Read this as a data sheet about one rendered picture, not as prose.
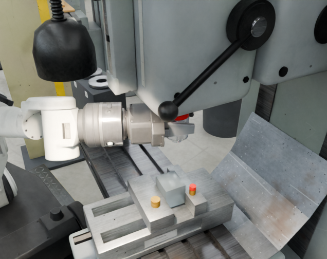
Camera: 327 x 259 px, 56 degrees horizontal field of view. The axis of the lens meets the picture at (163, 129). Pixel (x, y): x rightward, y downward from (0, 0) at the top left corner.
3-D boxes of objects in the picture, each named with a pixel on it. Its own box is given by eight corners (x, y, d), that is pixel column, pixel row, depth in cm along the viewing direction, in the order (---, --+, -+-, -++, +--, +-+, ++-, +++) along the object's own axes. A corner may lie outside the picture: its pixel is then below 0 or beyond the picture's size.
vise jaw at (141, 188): (150, 234, 69) (149, 222, 67) (127, 190, 80) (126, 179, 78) (174, 225, 71) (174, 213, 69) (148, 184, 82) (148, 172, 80)
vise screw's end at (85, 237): (75, 246, 70) (73, 241, 69) (73, 241, 72) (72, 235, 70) (92, 240, 72) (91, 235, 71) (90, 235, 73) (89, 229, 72)
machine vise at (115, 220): (102, 273, 69) (95, 242, 63) (86, 224, 80) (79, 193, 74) (231, 220, 81) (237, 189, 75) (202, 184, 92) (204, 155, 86)
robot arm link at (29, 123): (54, 98, 55) (12, 97, 62) (58, 147, 56) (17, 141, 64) (82, 96, 60) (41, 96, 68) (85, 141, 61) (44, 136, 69)
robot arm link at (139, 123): (165, 118, 54) (96, 122, 53) (164, 161, 60) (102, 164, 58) (159, 88, 65) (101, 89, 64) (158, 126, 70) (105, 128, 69)
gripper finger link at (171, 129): (193, 133, 62) (162, 135, 61) (194, 120, 60) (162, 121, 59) (194, 138, 60) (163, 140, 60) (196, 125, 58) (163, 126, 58)
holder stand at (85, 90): (99, 141, 111) (92, 91, 100) (76, 115, 126) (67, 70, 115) (128, 131, 116) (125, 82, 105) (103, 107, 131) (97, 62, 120)
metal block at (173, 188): (165, 209, 74) (165, 191, 71) (156, 193, 79) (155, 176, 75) (184, 203, 76) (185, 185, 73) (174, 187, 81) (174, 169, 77)
